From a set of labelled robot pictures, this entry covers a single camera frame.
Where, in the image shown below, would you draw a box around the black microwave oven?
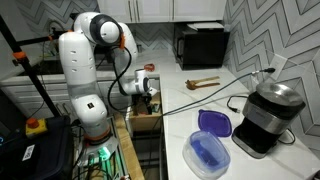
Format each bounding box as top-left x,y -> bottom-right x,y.
173,23 -> 229,70

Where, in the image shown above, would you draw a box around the dark wooden spoon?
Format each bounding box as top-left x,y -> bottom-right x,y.
186,83 -> 220,90

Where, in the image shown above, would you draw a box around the green card packet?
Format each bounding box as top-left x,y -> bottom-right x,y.
152,104 -> 159,112

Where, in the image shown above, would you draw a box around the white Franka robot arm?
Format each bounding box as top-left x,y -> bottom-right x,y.
59,12 -> 156,144

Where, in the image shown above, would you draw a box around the black coffee maker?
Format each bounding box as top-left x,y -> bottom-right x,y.
232,83 -> 306,159

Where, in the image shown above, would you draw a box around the black tripod pole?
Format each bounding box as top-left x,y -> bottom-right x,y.
0,15 -> 62,117

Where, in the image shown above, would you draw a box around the clear plastic food container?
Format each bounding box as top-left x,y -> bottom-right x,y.
182,131 -> 231,180

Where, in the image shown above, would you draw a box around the white upper cabinets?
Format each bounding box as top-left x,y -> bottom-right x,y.
97,0 -> 227,23

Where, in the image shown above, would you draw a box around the red heart cookie cutter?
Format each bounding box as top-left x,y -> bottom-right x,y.
144,63 -> 155,72

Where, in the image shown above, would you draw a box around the yellow emergency stop box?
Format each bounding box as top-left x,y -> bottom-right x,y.
25,118 -> 48,139

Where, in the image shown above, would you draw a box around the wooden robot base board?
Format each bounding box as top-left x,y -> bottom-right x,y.
114,113 -> 145,180

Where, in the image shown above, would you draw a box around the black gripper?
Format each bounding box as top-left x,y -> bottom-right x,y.
142,94 -> 152,115

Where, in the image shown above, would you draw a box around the black power cable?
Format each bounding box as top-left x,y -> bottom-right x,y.
162,67 -> 276,117

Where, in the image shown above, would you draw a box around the white drawer with gold handle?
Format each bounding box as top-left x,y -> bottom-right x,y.
125,92 -> 162,136

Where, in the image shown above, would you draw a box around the white tray on microwave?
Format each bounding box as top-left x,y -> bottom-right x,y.
188,22 -> 224,31

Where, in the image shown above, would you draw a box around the white wall outlet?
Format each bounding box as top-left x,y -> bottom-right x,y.
270,55 -> 287,80

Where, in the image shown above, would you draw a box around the purple container lid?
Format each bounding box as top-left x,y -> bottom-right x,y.
198,110 -> 232,137

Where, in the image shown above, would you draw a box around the light wooden spoon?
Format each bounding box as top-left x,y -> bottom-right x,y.
185,76 -> 220,85

